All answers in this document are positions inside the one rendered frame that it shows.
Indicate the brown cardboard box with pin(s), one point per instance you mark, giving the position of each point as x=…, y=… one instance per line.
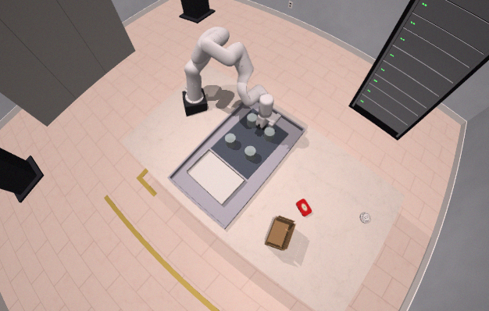
x=279, y=233

